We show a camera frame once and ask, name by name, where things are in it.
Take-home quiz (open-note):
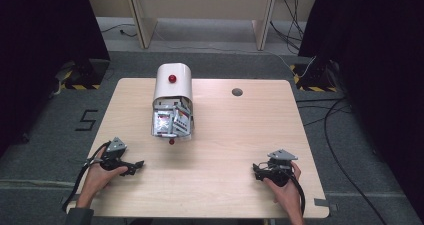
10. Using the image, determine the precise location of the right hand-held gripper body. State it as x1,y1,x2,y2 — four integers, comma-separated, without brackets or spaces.
259,148,299,188

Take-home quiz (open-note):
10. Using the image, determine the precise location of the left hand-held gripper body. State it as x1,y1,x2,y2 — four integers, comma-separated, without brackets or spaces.
99,137,135,172

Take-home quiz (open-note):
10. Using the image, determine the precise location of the person's right hand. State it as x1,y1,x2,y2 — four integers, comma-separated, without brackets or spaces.
262,161,303,219

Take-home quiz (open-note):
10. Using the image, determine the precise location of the person's left hand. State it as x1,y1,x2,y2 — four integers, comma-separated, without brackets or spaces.
76,147,129,209

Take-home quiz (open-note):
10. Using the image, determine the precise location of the white drawer with red knob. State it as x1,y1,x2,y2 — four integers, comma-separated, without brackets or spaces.
150,97,196,146

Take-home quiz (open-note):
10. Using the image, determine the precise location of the grey tape strip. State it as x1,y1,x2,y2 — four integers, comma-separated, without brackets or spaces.
313,197,338,213

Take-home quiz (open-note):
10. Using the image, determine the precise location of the pile of silver packets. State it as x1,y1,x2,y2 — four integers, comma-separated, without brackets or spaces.
153,98,194,138

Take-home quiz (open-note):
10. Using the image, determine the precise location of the black yellow striped stand base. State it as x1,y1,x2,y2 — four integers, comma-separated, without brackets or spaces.
289,62,338,93
54,58,111,91

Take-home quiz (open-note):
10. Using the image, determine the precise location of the white cabinet with red knob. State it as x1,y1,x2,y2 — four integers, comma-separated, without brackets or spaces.
152,62,194,110

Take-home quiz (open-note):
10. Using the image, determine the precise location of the black curtain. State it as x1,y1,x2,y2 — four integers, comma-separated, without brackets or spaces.
0,0,111,159
297,0,424,216

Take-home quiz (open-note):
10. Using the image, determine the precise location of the beige desk leg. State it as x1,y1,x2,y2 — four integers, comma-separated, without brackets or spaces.
251,0,278,52
123,0,159,50

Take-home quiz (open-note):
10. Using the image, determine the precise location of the right hand-held gripper cable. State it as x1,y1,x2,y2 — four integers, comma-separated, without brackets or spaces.
282,169,307,217

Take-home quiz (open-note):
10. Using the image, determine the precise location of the hand-held gripper cable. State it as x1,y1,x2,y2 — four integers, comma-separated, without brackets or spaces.
282,169,307,217
61,140,112,213

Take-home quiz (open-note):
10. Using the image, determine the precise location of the left hand-held gripper cable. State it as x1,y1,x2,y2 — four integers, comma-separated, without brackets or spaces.
61,140,112,213

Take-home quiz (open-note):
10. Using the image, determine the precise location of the long black floor cable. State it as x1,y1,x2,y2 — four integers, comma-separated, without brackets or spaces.
295,97,389,225

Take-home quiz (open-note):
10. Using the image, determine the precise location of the thin white floor cable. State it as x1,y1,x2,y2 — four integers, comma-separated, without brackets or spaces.
154,28,296,73

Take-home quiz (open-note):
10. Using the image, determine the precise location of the black floor cable with plug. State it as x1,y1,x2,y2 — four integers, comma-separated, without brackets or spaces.
100,22,138,39

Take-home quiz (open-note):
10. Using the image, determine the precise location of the bundle of black hanging cables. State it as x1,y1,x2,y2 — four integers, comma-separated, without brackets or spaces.
269,0,306,55

